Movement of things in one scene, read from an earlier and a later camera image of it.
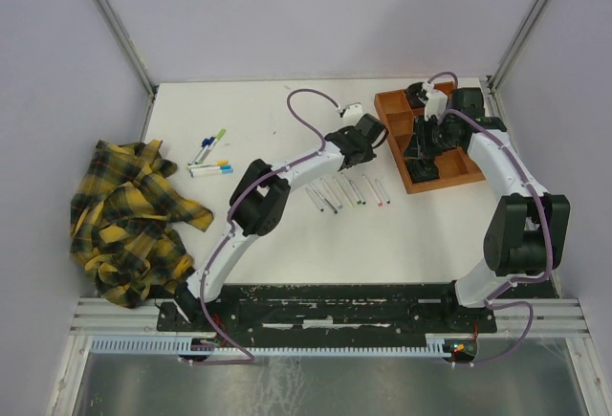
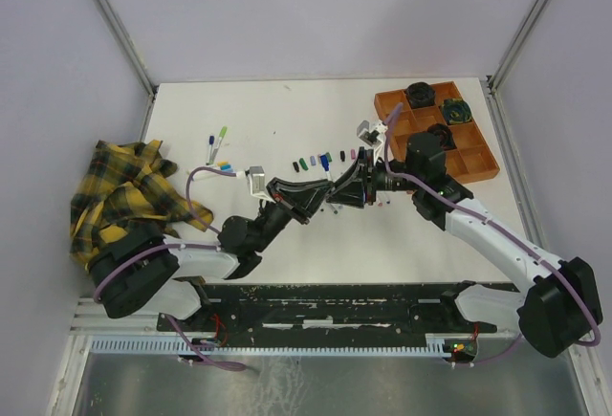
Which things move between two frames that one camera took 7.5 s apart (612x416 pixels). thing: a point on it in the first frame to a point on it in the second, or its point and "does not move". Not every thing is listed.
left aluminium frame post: (114, 24) does not move
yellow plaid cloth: (124, 199) does not move
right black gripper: (422, 143) to (351, 183)
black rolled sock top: (416, 96) does not move
